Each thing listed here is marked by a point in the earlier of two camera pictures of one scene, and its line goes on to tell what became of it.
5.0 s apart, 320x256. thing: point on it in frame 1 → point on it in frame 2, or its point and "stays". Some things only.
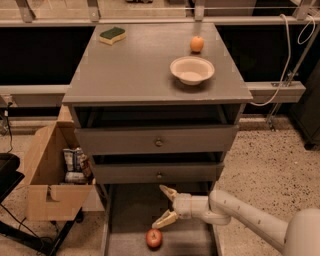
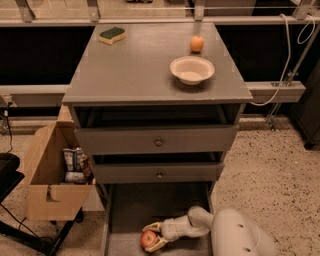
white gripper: [182, 204] → [172, 229]
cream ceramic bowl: [192, 69] stays
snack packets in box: [77, 168] stays
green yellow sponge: [110, 36] stays
